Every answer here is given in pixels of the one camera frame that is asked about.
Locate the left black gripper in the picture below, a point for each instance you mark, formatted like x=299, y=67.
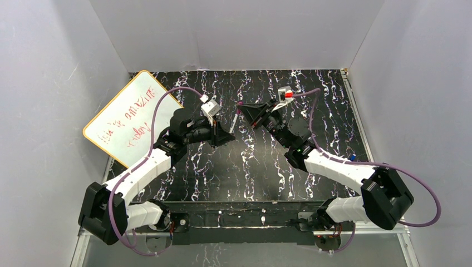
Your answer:
x=215, y=133

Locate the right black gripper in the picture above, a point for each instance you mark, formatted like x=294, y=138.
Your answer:
x=265, y=117

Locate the silver pen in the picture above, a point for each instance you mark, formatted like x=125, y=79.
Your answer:
x=234, y=121

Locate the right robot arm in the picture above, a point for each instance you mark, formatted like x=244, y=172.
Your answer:
x=383, y=198

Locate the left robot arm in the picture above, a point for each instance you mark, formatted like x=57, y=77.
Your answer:
x=107, y=210

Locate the yellow framed whiteboard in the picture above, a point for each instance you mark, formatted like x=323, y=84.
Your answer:
x=122, y=128

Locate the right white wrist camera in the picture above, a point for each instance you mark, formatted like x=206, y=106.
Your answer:
x=285, y=96

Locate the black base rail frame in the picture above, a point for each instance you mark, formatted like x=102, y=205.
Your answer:
x=206, y=222

